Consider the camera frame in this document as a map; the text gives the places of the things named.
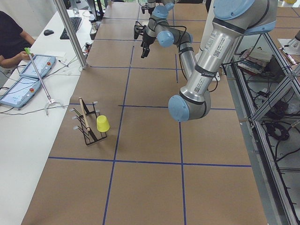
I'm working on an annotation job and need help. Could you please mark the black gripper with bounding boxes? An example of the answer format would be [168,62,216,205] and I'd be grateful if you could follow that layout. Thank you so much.
[141,26,156,58]

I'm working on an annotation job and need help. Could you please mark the black computer keyboard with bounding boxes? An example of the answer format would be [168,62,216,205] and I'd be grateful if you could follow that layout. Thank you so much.
[60,16,83,40]

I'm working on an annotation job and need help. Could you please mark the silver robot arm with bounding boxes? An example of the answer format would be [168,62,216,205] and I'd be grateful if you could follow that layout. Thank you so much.
[141,0,278,122]

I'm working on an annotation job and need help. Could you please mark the aluminium frame post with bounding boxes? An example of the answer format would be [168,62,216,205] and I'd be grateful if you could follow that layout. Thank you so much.
[53,0,88,69]

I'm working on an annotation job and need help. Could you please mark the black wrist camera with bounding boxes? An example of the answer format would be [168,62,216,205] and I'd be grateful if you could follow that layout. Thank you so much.
[134,21,146,40]

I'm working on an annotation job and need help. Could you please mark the yellow plastic cup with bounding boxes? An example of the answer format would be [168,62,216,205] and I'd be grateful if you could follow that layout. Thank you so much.
[97,115,110,132]

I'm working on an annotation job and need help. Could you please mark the lower teach pendant tablet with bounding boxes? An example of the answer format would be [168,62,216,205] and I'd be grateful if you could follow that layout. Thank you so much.
[0,76,41,108]

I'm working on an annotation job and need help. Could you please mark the stack of magazines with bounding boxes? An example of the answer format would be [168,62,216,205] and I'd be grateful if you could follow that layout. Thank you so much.
[237,47,272,74]

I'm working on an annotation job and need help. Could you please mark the person in black shirt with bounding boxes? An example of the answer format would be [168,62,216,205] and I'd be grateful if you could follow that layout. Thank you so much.
[0,11,35,68]

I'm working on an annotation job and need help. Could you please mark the black computer mouse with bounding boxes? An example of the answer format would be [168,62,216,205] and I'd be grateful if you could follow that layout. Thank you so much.
[43,29,54,36]

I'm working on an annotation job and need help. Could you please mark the pink reacher grabber stick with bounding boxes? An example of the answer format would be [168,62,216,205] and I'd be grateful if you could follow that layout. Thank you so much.
[25,47,65,116]

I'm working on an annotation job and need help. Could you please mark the teach pendant tablet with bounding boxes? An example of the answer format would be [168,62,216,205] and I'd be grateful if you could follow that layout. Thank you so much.
[0,76,41,108]
[19,54,56,79]

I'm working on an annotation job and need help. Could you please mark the upper teach pendant tablet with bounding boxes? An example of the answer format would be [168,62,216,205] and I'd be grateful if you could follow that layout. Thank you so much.
[19,54,56,79]

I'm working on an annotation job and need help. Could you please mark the black wire cup rack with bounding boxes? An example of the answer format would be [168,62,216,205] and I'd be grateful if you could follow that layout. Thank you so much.
[69,97,108,146]

